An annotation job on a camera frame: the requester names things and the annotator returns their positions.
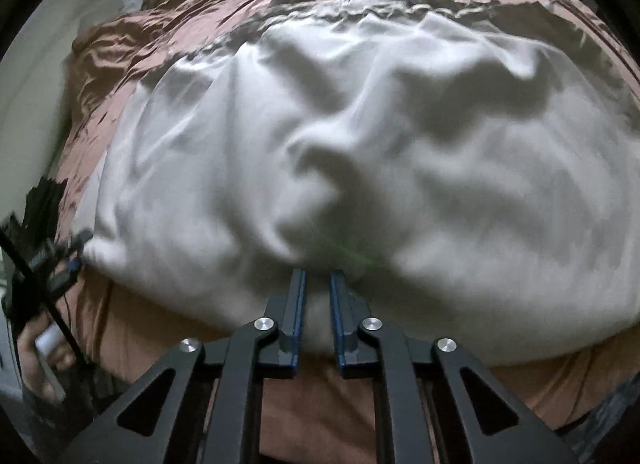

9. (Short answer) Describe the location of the beige zip jacket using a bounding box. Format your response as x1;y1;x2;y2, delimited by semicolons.
85;0;639;364

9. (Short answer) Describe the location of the person's left hand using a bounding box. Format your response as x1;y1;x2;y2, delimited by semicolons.
16;309;76;406

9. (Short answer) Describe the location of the black folded garment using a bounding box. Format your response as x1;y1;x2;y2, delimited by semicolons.
22;177;67;242

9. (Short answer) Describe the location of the brown bed sheet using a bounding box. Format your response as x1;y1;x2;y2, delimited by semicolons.
58;0;639;463

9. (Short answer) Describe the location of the white padded headboard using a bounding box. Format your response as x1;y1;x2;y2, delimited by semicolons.
1;0;100;216

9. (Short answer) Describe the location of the light blue pillow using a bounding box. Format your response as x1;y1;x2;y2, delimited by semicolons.
78;0;145;34

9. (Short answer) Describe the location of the black cable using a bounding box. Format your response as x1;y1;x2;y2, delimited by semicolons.
0;230;101;414

